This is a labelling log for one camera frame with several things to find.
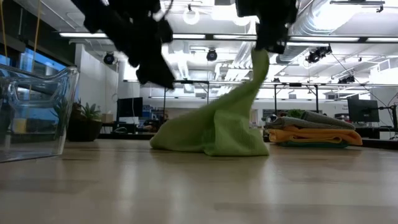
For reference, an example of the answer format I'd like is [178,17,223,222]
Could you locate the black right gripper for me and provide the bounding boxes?
[254,14,292,55]

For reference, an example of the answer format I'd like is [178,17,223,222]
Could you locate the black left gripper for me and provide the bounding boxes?
[114,9,176,90]

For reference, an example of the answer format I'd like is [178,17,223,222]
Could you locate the grey microfiber towel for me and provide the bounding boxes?
[264,111,356,131]

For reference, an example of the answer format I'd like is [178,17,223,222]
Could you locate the lime green microfiber towel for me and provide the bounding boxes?
[149,49,271,157]

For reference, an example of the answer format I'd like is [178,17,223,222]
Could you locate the orange microfiber towel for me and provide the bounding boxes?
[267,125,364,146]

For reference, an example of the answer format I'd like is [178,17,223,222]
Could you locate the teal microfiber towel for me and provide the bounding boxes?
[276,141,351,149]

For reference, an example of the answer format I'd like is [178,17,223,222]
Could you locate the background potted plant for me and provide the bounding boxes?
[287,108,305,118]

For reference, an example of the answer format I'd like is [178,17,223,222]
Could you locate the succulent in dark pot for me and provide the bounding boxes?
[67,99,103,142]

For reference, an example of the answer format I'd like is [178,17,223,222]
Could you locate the long ceiling light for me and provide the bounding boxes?
[58,32,108,39]

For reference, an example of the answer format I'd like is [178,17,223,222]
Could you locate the dark computer monitor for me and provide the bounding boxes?
[347,98,380,123]

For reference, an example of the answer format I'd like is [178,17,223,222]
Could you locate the clear plastic bin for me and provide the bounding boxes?
[0,64,80,163]

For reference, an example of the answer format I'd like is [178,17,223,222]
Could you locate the yellow extension cable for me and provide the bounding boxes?
[0,0,42,74]

